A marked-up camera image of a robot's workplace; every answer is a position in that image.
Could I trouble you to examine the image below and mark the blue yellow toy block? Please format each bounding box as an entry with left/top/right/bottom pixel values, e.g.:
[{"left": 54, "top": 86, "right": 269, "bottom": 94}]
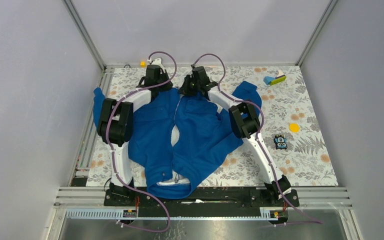
[{"left": 263, "top": 74, "right": 287, "bottom": 86}]

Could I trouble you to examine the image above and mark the slotted aluminium cable rail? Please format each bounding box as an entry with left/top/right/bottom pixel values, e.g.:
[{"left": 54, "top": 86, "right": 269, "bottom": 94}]
[{"left": 65, "top": 207, "right": 288, "bottom": 223}]

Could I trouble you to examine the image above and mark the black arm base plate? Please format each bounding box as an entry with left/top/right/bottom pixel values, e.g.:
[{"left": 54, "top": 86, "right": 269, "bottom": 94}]
[{"left": 103, "top": 187, "right": 300, "bottom": 216}]

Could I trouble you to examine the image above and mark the aluminium frame corner post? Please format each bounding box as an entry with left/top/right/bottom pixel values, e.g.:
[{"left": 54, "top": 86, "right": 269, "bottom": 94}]
[{"left": 295, "top": 0, "right": 339, "bottom": 67}]

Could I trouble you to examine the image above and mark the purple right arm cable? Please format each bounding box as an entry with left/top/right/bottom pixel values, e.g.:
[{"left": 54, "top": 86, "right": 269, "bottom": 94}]
[{"left": 190, "top": 52, "right": 325, "bottom": 228}]

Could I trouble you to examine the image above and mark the blue zip jacket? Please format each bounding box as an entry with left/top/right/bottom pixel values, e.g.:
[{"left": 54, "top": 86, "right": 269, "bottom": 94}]
[{"left": 92, "top": 80, "right": 263, "bottom": 201}]

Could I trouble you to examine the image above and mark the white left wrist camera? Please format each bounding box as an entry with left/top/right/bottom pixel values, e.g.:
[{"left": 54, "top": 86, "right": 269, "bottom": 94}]
[{"left": 147, "top": 57, "right": 163, "bottom": 68}]

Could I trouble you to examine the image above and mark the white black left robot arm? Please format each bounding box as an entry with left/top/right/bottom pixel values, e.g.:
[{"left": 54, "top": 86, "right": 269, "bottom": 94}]
[{"left": 93, "top": 58, "right": 173, "bottom": 206}]

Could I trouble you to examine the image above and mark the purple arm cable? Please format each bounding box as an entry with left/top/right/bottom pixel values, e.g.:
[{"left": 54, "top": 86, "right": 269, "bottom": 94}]
[
  {"left": 104, "top": 51, "right": 178, "bottom": 234},
  {"left": 190, "top": 52, "right": 325, "bottom": 228}
]

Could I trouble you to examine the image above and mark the aluminium left frame post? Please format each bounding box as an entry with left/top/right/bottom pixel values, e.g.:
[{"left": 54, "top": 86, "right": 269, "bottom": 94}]
[{"left": 62, "top": 0, "right": 106, "bottom": 71}]

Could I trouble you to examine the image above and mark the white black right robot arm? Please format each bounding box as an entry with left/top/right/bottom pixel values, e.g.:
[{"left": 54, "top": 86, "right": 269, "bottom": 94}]
[{"left": 180, "top": 65, "right": 292, "bottom": 206}]

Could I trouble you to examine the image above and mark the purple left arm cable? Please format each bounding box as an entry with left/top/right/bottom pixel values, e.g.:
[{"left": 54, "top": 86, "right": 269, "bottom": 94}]
[{"left": 104, "top": 51, "right": 178, "bottom": 234}]

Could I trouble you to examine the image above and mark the yellow round disc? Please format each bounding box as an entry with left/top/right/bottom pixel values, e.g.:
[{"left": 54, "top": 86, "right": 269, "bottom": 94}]
[{"left": 289, "top": 123, "right": 300, "bottom": 133}]

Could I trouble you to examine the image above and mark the small yellow cube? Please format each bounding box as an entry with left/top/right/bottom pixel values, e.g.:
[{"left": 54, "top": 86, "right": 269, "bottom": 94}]
[{"left": 140, "top": 61, "right": 147, "bottom": 68}]

